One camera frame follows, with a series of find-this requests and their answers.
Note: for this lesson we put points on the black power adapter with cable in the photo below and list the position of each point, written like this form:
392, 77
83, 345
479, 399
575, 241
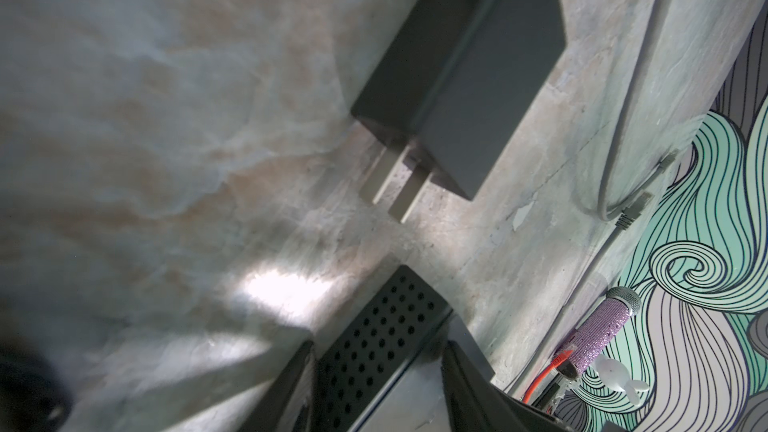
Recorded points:
452, 88

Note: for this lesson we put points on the glittery purple microphone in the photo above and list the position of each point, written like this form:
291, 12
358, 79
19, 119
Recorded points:
588, 340

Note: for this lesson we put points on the white bunny pink figurine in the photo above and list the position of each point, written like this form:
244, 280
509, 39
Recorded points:
616, 377

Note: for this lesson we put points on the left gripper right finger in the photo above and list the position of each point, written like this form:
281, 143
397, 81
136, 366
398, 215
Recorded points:
474, 404

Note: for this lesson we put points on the black network switch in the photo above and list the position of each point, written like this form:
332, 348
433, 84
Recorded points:
383, 373

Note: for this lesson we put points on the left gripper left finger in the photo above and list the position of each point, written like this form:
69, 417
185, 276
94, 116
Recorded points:
289, 404

